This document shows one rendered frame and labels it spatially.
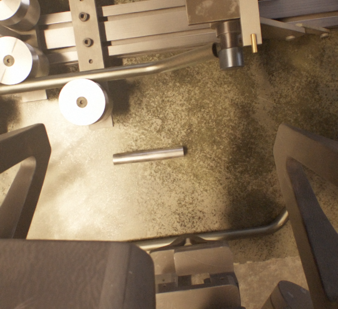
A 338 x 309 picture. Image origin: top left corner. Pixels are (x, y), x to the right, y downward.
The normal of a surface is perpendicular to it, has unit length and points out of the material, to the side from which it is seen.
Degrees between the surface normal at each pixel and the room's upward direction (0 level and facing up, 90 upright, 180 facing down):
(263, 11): 0
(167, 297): 0
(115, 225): 0
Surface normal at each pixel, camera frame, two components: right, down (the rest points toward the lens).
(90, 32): 0.00, 0.10
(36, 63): 0.66, 0.10
